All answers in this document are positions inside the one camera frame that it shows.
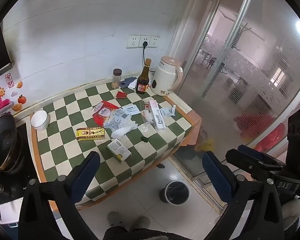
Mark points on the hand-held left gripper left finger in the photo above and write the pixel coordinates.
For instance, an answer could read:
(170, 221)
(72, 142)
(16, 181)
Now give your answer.
(88, 175)

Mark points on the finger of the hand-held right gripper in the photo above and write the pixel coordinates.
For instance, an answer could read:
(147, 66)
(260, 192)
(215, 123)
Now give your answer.
(251, 150)
(242, 160)

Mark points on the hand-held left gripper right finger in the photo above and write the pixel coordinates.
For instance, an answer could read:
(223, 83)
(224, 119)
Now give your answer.
(217, 177)

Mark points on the green white small box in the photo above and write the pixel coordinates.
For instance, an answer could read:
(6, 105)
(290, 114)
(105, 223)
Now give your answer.
(118, 151)

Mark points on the yellow box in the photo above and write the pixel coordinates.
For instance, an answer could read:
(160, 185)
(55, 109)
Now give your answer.
(90, 133)

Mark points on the round trash bin black liner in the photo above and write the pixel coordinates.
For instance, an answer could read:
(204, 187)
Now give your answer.
(175, 192)

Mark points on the white tissue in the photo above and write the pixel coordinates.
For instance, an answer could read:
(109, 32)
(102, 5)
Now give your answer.
(122, 130)

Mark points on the clear wrapper with barcode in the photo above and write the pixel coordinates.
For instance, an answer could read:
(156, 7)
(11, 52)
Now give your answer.
(120, 118)

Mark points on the small green scrap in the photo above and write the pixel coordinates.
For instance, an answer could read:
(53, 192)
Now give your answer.
(145, 139)

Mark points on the clear plastic lid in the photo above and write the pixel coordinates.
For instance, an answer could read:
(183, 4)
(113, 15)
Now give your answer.
(143, 128)

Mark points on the large red packet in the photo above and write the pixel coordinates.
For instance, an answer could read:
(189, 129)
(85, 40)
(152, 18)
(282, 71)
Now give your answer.
(105, 103)

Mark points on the white paper leaflet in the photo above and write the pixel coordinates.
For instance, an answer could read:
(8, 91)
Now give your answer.
(131, 109)

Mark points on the small white sachet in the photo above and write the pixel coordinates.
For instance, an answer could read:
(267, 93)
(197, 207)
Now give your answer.
(168, 111)

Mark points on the long white box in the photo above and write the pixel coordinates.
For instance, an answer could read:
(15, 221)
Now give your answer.
(158, 116)

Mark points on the clear plastic wrapper red print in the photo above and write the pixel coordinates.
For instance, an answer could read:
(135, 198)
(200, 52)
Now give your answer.
(146, 112)

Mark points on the small red wrapper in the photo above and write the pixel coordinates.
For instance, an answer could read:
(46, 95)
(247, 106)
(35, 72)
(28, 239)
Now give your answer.
(121, 94)

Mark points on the person's right forearm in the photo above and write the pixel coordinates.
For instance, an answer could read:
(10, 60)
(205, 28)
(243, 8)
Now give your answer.
(292, 211)

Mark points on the red bag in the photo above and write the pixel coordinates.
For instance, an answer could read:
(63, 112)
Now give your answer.
(260, 127)

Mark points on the green white checkered tablecloth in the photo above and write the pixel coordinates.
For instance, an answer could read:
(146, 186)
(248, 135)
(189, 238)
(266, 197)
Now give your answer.
(72, 152)

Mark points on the grey slipper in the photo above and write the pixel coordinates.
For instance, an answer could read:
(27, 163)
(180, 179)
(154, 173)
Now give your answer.
(117, 218)
(140, 223)

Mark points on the small dark floor scrap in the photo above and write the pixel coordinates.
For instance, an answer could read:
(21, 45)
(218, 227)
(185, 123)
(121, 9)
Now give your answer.
(161, 165)

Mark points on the black stove top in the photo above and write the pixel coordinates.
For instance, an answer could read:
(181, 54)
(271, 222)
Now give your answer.
(27, 160)

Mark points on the white bowl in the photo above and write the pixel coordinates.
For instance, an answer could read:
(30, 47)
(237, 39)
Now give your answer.
(39, 120)

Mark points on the person's dark trouser legs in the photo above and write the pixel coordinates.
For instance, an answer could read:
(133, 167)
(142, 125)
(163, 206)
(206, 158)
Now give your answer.
(140, 235)

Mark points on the black frying pan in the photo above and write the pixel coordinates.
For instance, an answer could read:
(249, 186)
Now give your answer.
(5, 142)

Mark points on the frosted glass sliding door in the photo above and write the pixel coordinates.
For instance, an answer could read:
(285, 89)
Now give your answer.
(252, 55)

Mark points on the glass spice jar brown lid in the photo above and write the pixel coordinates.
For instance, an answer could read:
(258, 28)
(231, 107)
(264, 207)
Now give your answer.
(116, 78)

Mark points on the dark blue packet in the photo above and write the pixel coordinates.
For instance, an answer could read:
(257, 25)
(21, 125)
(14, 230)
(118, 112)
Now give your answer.
(126, 81)

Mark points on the white folded paper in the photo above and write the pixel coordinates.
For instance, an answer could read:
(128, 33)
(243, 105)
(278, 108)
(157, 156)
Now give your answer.
(133, 84)

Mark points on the brown glass bottle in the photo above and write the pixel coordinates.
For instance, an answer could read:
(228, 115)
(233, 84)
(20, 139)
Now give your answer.
(142, 82)

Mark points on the white electric kettle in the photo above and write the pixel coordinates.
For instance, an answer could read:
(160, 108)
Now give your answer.
(165, 77)

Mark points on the group of wall stickers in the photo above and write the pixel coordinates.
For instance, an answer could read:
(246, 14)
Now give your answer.
(1, 100)

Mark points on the white wall socket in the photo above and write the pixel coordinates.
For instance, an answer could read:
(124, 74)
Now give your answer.
(155, 42)
(133, 41)
(144, 40)

